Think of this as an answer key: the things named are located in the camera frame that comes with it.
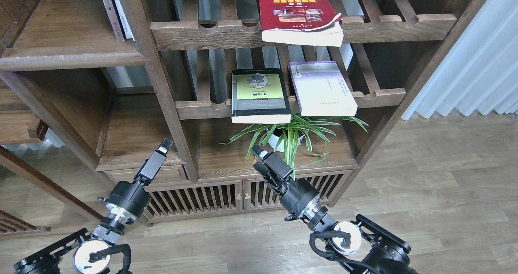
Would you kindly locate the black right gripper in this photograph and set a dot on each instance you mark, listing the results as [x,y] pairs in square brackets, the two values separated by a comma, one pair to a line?
[298,197]

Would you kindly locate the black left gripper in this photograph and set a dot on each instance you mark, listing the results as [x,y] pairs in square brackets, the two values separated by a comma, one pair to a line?
[132,196]

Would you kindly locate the black yellow-green cover book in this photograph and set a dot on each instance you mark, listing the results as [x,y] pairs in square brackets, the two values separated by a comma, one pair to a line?
[259,96]

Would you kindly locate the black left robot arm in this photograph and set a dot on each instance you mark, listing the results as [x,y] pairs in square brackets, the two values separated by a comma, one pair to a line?
[92,252]

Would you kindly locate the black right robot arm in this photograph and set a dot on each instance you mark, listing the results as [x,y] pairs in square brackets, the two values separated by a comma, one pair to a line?
[360,246]

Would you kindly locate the white plant pot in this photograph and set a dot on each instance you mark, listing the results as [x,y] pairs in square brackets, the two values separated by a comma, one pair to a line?
[286,140]

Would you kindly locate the green spider plant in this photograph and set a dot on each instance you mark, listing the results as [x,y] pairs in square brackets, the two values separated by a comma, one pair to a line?
[316,125]

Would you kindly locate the pale lavender cover book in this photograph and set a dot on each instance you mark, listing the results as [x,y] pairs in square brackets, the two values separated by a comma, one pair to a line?
[321,90]

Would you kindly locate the dark wooden bookshelf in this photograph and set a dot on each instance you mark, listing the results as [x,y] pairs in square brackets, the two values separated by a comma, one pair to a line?
[111,101]

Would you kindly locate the wooden side furniture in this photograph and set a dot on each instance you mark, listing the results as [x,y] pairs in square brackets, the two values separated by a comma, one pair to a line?
[43,183]

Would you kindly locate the red cover book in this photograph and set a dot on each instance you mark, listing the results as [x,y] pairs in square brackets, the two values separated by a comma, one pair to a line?
[300,22]

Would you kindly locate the white spine upright book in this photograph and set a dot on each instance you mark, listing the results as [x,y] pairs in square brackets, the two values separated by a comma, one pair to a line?
[124,23]

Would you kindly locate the white pleated curtain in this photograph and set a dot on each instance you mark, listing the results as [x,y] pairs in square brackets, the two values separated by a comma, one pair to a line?
[480,72]

